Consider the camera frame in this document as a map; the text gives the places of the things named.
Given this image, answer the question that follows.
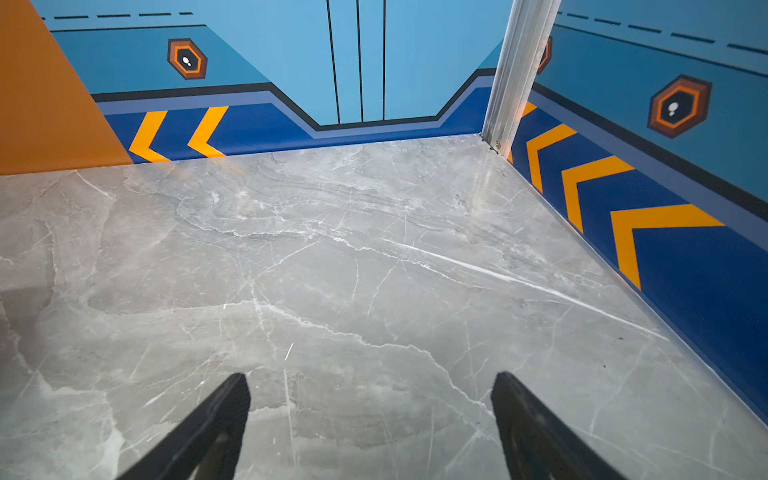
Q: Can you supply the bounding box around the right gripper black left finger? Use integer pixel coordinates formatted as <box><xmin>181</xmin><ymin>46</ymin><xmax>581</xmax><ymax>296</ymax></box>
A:
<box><xmin>120</xmin><ymin>373</ymin><xmax>251</xmax><ymax>479</ymax></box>

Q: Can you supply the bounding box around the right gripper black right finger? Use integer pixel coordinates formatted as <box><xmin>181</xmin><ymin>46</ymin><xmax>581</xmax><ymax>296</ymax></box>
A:
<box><xmin>491</xmin><ymin>371</ymin><xmax>625</xmax><ymax>480</ymax></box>

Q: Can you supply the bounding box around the aluminium corner post right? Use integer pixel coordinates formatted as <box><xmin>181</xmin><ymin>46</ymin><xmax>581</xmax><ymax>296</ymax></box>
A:
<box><xmin>481</xmin><ymin>0</ymin><xmax>561</xmax><ymax>157</ymax></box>

